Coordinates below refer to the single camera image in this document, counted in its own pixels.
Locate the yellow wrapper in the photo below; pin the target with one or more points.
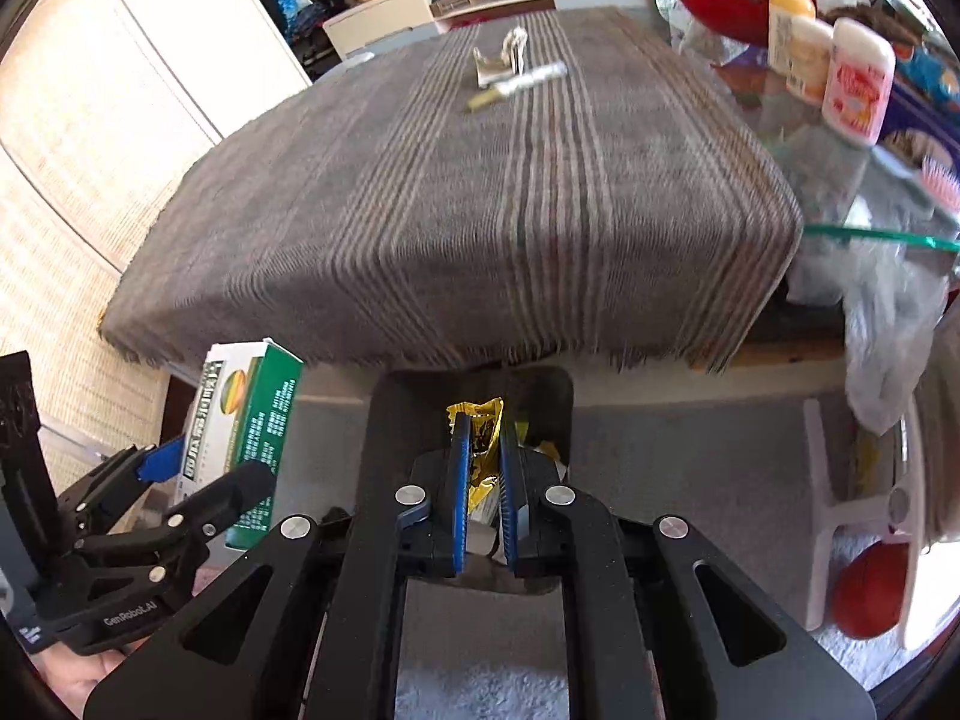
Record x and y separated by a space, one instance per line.
484 478

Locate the clear plastic bag hanging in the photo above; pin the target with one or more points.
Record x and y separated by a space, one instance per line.
891 306

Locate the white green medicine box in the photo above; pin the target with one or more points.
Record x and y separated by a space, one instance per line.
240 412

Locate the grey plaid tablecloth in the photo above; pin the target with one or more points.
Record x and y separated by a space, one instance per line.
624 209

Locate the white cream bottle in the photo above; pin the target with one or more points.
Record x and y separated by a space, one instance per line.
809 53

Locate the person's left hand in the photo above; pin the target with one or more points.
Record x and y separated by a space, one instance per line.
73 677

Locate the pink label white bottle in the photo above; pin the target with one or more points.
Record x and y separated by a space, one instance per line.
859 82

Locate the white cigarette-like tube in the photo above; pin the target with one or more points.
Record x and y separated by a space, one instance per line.
500 91

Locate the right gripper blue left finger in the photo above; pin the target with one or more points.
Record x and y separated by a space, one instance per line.
461 467

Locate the blue snack bag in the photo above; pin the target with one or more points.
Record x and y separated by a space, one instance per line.
933 76

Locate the dark square trash bin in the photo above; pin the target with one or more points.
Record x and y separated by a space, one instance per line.
409 440

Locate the pink hairbrush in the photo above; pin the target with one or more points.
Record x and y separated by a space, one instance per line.
941 185

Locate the blue cookie tin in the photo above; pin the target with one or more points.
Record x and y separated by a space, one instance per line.
913 128

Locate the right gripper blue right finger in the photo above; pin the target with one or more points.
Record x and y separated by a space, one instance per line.
508 492

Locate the yellow cap white bottle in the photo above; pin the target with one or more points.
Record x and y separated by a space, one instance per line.
781 14

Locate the beige torn cardboard piece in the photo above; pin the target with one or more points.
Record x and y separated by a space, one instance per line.
509 62

